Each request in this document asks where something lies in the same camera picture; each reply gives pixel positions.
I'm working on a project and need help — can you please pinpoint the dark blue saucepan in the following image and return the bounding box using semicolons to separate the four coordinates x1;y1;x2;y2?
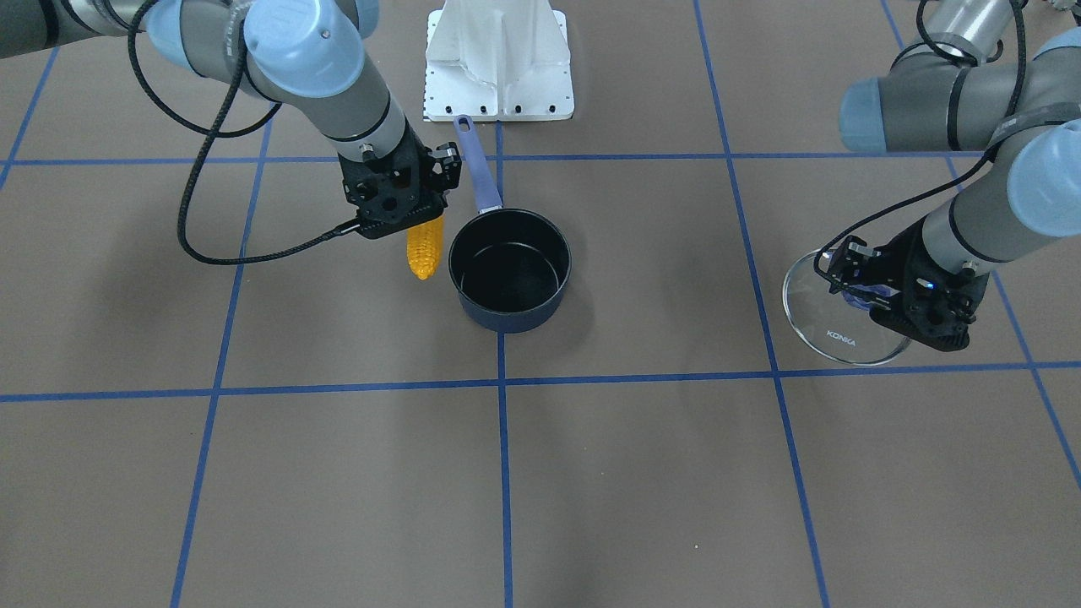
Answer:
448;115;572;334

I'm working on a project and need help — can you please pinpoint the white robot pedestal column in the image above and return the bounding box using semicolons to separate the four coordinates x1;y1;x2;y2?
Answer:
422;1;576;122

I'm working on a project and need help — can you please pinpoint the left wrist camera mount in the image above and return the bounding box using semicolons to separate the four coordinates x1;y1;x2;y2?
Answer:
826;236;880;294

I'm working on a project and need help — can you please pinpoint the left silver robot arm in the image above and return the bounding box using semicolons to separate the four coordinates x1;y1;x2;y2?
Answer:
822;1;1080;351

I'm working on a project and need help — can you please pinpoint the yellow corn cob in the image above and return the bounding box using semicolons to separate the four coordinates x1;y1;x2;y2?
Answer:
406;215;444;280

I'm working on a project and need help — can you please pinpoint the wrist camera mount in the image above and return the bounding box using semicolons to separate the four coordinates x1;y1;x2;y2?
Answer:
430;141;463;191
826;236;880;294

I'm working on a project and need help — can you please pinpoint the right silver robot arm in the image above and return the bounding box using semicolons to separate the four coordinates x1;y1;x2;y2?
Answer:
1;1;461;239

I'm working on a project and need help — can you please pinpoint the glass pot lid blue knob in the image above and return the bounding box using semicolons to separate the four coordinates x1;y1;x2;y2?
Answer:
780;252;912;366

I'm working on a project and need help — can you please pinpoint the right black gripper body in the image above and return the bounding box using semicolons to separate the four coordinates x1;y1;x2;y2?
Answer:
341;127;448;240

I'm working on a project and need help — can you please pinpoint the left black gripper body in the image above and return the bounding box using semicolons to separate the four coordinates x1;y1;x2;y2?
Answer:
870;222;989;351

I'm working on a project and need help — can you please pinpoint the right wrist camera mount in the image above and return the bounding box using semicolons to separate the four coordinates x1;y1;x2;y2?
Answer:
430;141;463;191

